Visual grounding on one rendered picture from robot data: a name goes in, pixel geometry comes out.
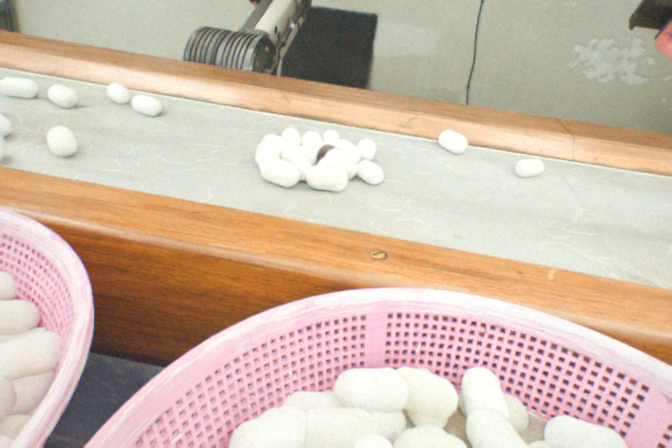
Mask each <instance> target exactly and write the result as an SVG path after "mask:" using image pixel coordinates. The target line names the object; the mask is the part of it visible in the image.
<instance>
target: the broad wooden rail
mask: <svg viewBox="0 0 672 448"><path fill-rule="evenodd" d="M0 68H6V69H12V70H19V71H25V72H26V73H33V74H39V75H46V76H54V77H61V78H62V79H67V80H74V81H81V82H87V83H94V84H101V85H106V86H110V84H111V83H119V85H122V86H123V87H125V88H126V89H128V90H135V91H141V92H148V93H152V94H156V95H162V96H169V97H175V98H182V99H188V100H195V101H201V102H207V103H209V104H215V105H222V106H228V107H235V108H241V109H248V110H255V111H261V112H268V114H274V115H281V116H287V117H293V118H300V119H307V120H314V121H320V122H327V123H333V124H339V125H346V126H353V128H359V129H366V130H372V131H379V132H385V133H391V134H398V135H405V136H412V137H418V138H425V139H431V140H438V141H439V138H440V135H441V134H442V133H443V132H445V130H453V131H455V133H457V134H459V135H462V136H463V137H464V138H466V139H467V141H468V145H471V146H477V147H484V149H490V150H497V151H505V152H511V153H518V154H524V155H531V156H537V157H544V158H552V159H558V160H565V161H571V162H578V163H585V164H591V165H598V166H606V168H613V169H619V170H626V171H633V172H640V173H646V174H654V175H661V176H668V177H672V135H667V133H665V134H660V132H652V131H645V130H638V129H631V128H624V127H616V126H609V125H602V124H595V123H587V122H581V121H573V120H566V119H560V118H552V117H545V116H538V115H531V114H523V113H517V112H509V111H503V110H496V109H488V108H482V107H474V106H468V105H460V104H454V102H452V103H446V101H440V100H433V99H426V98H419V97H412V96H406V95H398V94H392V93H384V92H378V91H371V90H364V89H357V88H350V87H344V86H336V85H330V84H322V82H316V81H309V80H302V79H296V78H288V77H281V76H273V75H268V74H260V73H254V72H250V71H247V70H240V69H233V68H226V67H219V66H212V65H205V64H199V63H197V62H191V61H185V60H177V59H171V58H163V57H156V56H149V54H142V53H136V52H128V51H121V50H114V49H107V47H99V46H93V45H86V44H78V43H71V41H64V40H57V39H49V38H42V37H34V35H28V34H21V33H13V32H6V31H0Z"/></svg>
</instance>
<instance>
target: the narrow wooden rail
mask: <svg viewBox="0 0 672 448"><path fill-rule="evenodd" d="M0 208H3V209H6V210H10V211H13V212H15V213H19V214H21V215H24V216H27V217H29V219H31V220H33V221H36V222H38V223H40V224H41V225H44V226H46V227H47V228H49V229H50V230H52V232H54V233H55V234H57V235H58V236H59V237H60V238H61V239H62V240H64V241H65V242H67V243H68V246H69V247H70V248H71V249H72V250H73V252H75V253H76V254H77V255H78V257H79V258H80V261H81V263H82V264H83V266H84V268H86V271H87V274H88V276H89V280H90V284H91V288H92V296H93V306H94V330H93V338H91V344H90V349H89V352H90V353H96V354H100V355H106V356H110V357H115V358H121V359H125V360H131V361H135V362H141V363H145V364H151V365H156V366H160V367H166V368H167V367H168V366H169V365H171V364H172V363H173V362H176V361H177V360H179V358H180V357H182V356H183V355H184V354H187V353H188V352H190V351H191V350H193V349H194V347H196V346H199V345H200V344H202V343H203V342H205V341H207V340H208V339H211V337H213V336H214V335H216V334H218V333H220V332H222V331H225V330H227V329H229V328H230V327H232V325H235V324H238V323H240V322H242V321H244V320H246V319H248V318H252V317H254V316H257V314H259V313H262V312H265V311H268V310H270V309H273V308H276V307H280V306H283V305H286V304H289V303H293V301H298V300H302V299H305V298H309V297H315V296H319V295H324V294H330V293H337V292H344V291H352V290H363V289H380V288H412V289H430V290H443V291H451V292H459V293H466V294H472V296H479V297H484V298H490V299H495V300H499V301H505V302H509V303H513V304H514V305H517V306H521V307H526V308H529V309H533V310H537V311H540V312H544V313H545V314H548V315H551V316H554V317H558V318H561V319H564V320H568V321H571V323H573V324H577V325H580V326H582V327H586V328H589V329H591V330H595V332H597V333H599V334H602V335H605V336H608V337H610V338H614V340H616V341H618V342H621V343H624V344H626V345H628V346H631V348H633V349H636V350H639V351H641V352H643V353H645V354H648V355H649V356H650V357H652V358H655V359H657V360H659V361H661V362H664V363H666V365H668V366H670V367H672V289H665V288H660V287H659V286H654V285H647V284H641V283H634V282H629V281H622V279H616V278H610V277H604V276H598V275H592V274H586V273H579V271H574V270H567V269H562V268H555V267H550V266H543V265H537V264H532V262H525V261H520V260H513V259H508V258H501V257H496V256H489V255H484V254H477V252H472V251H467V250H460V249H455V248H448V247H443V246H436V245H431V244H425V243H419V242H414V240H407V239H402V238H396V237H390V236H384V235H379V234H372V233H367V232H361V231H355V230H350V229H344V228H338V227H332V225H327V224H320V223H315V222H308V221H303V220H297V219H291V218H286V217H280V216H274V215H268V214H263V213H256V212H251V211H244V210H239V208H234V209H233V207H227V206H222V205H216V204H210V203H204V202H198V201H192V200H186V199H180V198H174V197H169V196H163V195H157V194H151V192H145V191H139V190H133V189H127V188H121V187H115V186H109V185H104V184H97V183H91V182H85V181H79V180H73V178H67V177H60V176H55V175H48V174H42V173H37V172H30V171H24V170H18V169H12V167H5V166H0Z"/></svg>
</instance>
